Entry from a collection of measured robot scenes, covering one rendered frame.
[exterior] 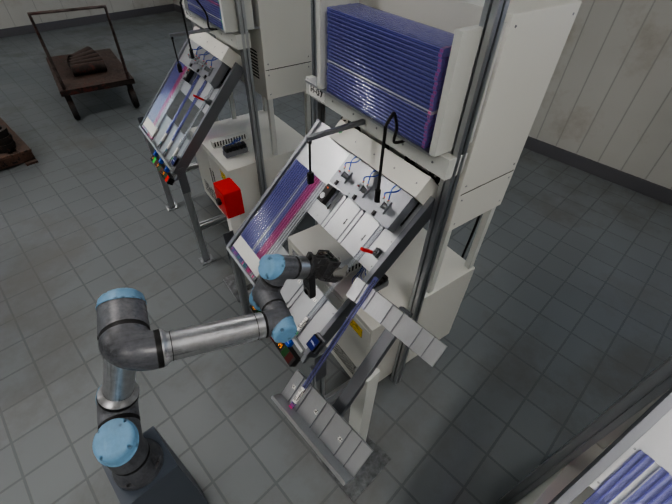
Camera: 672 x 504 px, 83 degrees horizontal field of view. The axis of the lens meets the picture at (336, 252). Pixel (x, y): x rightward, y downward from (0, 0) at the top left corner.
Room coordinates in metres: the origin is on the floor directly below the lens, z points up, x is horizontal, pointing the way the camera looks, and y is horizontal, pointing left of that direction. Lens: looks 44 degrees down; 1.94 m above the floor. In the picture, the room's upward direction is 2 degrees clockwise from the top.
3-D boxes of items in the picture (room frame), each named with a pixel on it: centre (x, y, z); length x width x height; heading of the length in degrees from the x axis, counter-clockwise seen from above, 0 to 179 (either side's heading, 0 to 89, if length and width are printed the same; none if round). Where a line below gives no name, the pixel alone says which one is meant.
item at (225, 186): (1.68, 0.59, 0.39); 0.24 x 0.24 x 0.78; 36
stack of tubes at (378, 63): (1.26, -0.15, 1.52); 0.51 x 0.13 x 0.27; 36
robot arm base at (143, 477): (0.40, 0.63, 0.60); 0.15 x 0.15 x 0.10
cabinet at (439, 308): (1.38, -0.21, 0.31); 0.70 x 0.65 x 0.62; 36
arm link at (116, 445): (0.41, 0.63, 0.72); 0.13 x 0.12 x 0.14; 27
